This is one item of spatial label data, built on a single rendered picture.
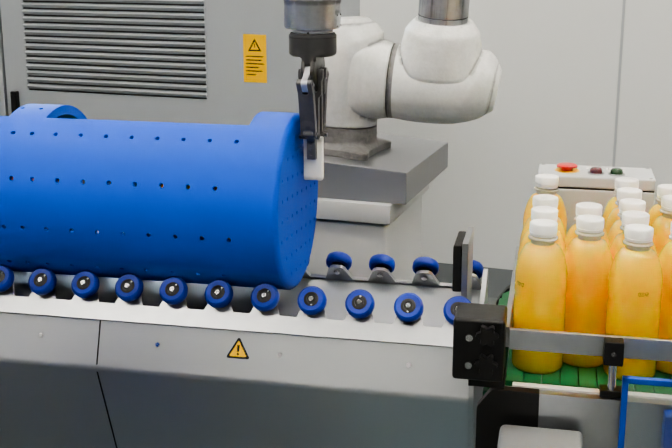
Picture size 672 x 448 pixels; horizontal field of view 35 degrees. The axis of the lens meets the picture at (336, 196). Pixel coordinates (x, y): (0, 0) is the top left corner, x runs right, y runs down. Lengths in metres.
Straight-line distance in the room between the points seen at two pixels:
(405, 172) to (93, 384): 0.71
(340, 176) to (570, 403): 0.78
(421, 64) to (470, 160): 2.33
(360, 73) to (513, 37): 2.22
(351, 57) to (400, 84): 0.11
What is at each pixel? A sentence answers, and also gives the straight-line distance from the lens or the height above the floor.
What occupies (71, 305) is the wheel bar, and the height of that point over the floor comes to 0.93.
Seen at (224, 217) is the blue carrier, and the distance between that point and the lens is 1.58.
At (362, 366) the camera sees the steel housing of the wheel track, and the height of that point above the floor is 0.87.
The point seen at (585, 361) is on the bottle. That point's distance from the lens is 1.58.
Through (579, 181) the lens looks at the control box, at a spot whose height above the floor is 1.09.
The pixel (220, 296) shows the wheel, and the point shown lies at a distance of 1.66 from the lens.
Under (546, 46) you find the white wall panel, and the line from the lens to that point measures 4.27.
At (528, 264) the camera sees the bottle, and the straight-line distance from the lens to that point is 1.50.
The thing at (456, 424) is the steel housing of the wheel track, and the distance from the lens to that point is 1.64.
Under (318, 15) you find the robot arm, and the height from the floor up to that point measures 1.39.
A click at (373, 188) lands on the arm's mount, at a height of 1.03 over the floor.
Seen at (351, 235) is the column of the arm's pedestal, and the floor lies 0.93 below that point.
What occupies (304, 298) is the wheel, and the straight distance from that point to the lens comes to 1.62.
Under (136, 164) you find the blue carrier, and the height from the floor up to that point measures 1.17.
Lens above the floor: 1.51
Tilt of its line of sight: 14 degrees down
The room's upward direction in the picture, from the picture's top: straight up
